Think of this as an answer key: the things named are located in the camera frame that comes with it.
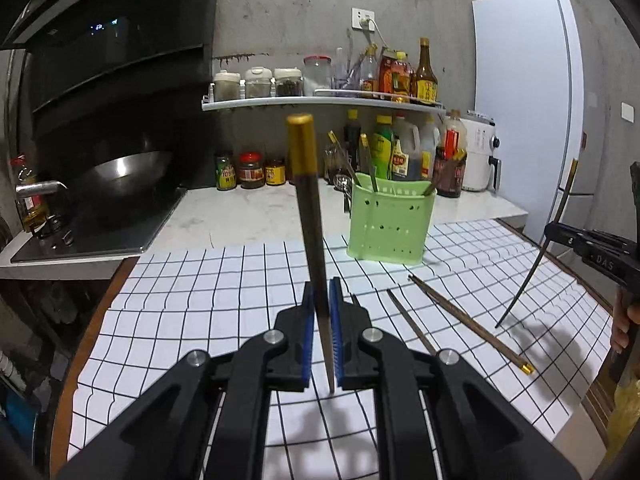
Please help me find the white grid-pattern tablecloth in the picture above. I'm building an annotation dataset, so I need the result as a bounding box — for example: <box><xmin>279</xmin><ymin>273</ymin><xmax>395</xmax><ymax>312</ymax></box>
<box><xmin>67</xmin><ymin>217</ymin><xmax>613</xmax><ymax>463</ymax></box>

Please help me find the black glass cooktop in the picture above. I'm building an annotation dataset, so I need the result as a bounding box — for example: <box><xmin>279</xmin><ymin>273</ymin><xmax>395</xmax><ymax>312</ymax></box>
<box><xmin>10</xmin><ymin>187</ymin><xmax>189</xmax><ymax>264</ymax></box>

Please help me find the white air fryer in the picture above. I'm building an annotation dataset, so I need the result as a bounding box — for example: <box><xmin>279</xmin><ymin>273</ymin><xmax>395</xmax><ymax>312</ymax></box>
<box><xmin>460</xmin><ymin>110</ymin><xmax>502</xmax><ymax>194</ymax></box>

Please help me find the small jar yellow label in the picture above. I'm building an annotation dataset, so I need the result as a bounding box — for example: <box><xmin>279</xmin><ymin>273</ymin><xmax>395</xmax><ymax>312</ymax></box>
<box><xmin>265</xmin><ymin>158</ymin><xmax>287</xmax><ymax>186</ymax></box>

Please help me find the steel wok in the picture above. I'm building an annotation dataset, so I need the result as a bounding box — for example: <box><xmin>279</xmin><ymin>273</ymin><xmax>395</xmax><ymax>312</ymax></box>
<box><xmin>69</xmin><ymin>150</ymin><xmax>174</xmax><ymax>212</ymax></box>

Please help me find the person's right hand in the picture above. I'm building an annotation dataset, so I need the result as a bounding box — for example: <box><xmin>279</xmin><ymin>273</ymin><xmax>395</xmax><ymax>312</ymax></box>
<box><xmin>611</xmin><ymin>303</ymin><xmax>640</xmax><ymax>356</ymax></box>

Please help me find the red-lidded clear jar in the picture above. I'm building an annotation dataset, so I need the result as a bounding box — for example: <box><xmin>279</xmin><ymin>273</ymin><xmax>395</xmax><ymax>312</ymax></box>
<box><xmin>303</xmin><ymin>55</ymin><xmax>333</xmax><ymax>96</ymax></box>

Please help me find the white curved wall shelf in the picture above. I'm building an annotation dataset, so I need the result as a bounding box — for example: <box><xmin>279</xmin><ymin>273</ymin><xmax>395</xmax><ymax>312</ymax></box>
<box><xmin>201</xmin><ymin>89</ymin><xmax>447</xmax><ymax>114</ymax></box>

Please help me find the red seasoning packet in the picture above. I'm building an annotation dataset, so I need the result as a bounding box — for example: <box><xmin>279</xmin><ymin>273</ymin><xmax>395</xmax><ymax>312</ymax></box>
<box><xmin>378</xmin><ymin>50</ymin><xmax>396</xmax><ymax>97</ymax></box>

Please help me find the clear glass jar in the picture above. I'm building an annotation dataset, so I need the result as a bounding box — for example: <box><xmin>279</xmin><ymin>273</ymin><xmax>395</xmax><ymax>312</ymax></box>
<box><xmin>323</xmin><ymin>142</ymin><xmax>347</xmax><ymax>184</ymax></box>

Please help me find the tall brown sauce bottle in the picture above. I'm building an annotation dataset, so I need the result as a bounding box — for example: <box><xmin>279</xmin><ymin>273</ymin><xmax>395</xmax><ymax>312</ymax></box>
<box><xmin>412</xmin><ymin>37</ymin><xmax>440</xmax><ymax>104</ymax></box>

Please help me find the small jar yellow-green label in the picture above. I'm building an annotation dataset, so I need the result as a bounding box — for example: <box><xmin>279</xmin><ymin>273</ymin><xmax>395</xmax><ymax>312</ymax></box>
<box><xmin>216</xmin><ymin>154</ymin><xmax>237</xmax><ymax>191</ymax></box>

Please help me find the yellow oil bottle red label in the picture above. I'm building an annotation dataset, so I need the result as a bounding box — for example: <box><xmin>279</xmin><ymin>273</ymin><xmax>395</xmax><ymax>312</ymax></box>
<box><xmin>11</xmin><ymin>155</ymin><xmax>52</xmax><ymax>234</ymax></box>

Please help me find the red-lidded chili sauce jar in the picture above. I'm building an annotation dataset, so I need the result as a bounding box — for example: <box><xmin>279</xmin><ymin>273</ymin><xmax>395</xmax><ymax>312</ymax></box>
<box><xmin>237</xmin><ymin>152</ymin><xmax>266</xmax><ymax>189</ymax></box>

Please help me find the metal pan handle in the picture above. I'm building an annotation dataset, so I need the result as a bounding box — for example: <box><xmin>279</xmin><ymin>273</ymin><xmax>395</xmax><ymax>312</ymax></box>
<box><xmin>15</xmin><ymin>180</ymin><xmax>69</xmax><ymax>199</ymax></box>

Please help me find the green plastic utensil holder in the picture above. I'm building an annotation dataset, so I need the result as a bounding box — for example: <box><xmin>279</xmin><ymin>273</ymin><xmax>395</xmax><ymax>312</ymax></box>
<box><xmin>346</xmin><ymin>179</ymin><xmax>438</xmax><ymax>266</ymax></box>

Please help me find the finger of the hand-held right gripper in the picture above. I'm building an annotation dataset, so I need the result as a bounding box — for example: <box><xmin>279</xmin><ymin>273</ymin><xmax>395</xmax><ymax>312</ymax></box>
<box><xmin>544</xmin><ymin>221</ymin><xmax>631</xmax><ymax>256</ymax></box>

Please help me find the white-lidded condiment jar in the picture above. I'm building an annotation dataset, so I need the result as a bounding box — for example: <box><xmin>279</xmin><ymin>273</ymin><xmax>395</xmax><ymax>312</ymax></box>
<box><xmin>212</xmin><ymin>70</ymin><xmax>241</xmax><ymax>102</ymax></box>
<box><xmin>244</xmin><ymin>66</ymin><xmax>274</xmax><ymax>100</ymax></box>
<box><xmin>274</xmin><ymin>67</ymin><xmax>304</xmax><ymax>98</ymax></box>

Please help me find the clear bottle yellow label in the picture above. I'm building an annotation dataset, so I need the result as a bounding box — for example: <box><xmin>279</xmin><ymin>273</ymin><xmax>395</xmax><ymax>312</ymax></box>
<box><xmin>360</xmin><ymin>44</ymin><xmax>380</xmax><ymax>99</ymax></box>
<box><xmin>419</xmin><ymin>117</ymin><xmax>441</xmax><ymax>181</ymax></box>

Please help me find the green bottle yellow cap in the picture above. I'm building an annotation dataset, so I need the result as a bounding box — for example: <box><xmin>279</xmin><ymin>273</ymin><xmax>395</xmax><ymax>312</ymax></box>
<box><xmin>372</xmin><ymin>115</ymin><xmax>396</xmax><ymax>181</ymax></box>

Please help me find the white refrigerator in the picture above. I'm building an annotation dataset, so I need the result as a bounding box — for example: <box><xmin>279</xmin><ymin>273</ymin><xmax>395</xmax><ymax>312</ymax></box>
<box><xmin>472</xmin><ymin>0</ymin><xmax>587</xmax><ymax>247</ymax></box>

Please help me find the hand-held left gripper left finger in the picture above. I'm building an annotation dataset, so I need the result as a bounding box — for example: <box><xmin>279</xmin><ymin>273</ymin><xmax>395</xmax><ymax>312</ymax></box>
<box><xmin>55</xmin><ymin>281</ymin><xmax>317</xmax><ymax>480</ymax></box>

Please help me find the yellow-capped oil bottle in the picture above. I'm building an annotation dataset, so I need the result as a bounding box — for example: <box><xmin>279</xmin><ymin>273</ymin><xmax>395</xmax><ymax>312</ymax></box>
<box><xmin>391</xmin><ymin>51</ymin><xmax>414</xmax><ymax>101</ymax></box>

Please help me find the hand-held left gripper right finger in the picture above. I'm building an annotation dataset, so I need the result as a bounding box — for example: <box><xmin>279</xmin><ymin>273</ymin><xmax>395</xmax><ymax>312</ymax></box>
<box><xmin>328</xmin><ymin>277</ymin><xmax>581</xmax><ymax>480</ymax></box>

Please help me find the large dark vinegar jug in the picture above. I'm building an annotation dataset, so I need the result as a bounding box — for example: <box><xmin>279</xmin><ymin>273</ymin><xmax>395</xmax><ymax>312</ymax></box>
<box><xmin>391</xmin><ymin>112</ymin><xmax>421</xmax><ymax>181</ymax></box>

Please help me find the black range hood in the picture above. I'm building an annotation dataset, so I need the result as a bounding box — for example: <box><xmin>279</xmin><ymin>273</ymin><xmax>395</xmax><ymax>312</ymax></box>
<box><xmin>0</xmin><ymin>0</ymin><xmax>222</xmax><ymax>191</ymax></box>

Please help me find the dark bottle yellow cap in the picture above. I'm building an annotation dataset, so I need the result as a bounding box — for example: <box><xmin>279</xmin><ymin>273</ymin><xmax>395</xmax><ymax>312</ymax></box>
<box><xmin>344</xmin><ymin>109</ymin><xmax>362</xmax><ymax>172</ymax></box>

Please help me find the clear cup with utensils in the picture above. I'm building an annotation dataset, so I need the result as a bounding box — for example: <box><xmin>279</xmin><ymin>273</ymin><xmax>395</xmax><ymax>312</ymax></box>
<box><xmin>332</xmin><ymin>29</ymin><xmax>364</xmax><ymax>97</ymax></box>

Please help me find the large soy sauce bottle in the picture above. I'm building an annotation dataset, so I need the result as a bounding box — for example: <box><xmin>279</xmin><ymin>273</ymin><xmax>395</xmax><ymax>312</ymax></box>
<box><xmin>434</xmin><ymin>110</ymin><xmax>469</xmax><ymax>199</ymax></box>

